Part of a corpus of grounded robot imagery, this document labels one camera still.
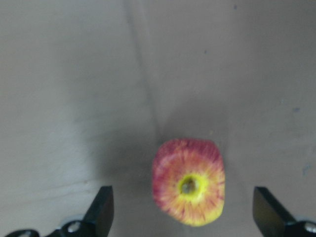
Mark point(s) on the red yellow apple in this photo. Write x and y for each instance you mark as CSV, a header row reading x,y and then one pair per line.
x,y
188,181

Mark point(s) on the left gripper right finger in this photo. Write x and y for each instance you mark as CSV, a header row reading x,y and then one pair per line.
x,y
274,220

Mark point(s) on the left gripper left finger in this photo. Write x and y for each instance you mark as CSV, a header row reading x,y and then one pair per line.
x,y
97,221

